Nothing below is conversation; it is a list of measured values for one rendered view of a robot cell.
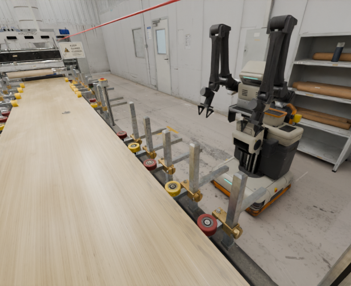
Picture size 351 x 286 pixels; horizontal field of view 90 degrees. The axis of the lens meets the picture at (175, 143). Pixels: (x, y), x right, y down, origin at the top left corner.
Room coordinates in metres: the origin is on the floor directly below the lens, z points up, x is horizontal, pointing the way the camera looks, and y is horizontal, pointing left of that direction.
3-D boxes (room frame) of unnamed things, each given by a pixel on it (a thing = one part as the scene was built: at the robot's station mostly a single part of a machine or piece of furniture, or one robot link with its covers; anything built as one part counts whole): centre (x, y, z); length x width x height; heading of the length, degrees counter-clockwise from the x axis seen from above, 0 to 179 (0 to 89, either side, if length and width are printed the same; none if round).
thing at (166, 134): (0.88, 0.05, 0.87); 0.04 x 0.04 x 0.48; 33
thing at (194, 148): (0.68, -0.09, 0.90); 0.04 x 0.04 x 0.48; 33
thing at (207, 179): (0.76, -0.14, 0.82); 0.43 x 0.03 x 0.04; 123
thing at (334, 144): (2.19, -1.97, 0.78); 0.90 x 0.45 x 1.55; 33
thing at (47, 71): (4.23, 2.89, 1.05); 1.43 x 0.12 x 0.12; 123
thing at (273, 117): (1.56, -0.93, 0.87); 0.23 x 0.15 x 0.11; 33
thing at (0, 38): (4.47, 3.05, 0.95); 1.65 x 0.70 x 1.90; 123
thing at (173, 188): (0.65, 0.02, 0.85); 0.08 x 0.08 x 0.11
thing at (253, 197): (0.55, -0.28, 0.83); 0.43 x 0.03 x 0.04; 123
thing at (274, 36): (1.07, -0.57, 1.40); 0.11 x 0.06 x 0.43; 33
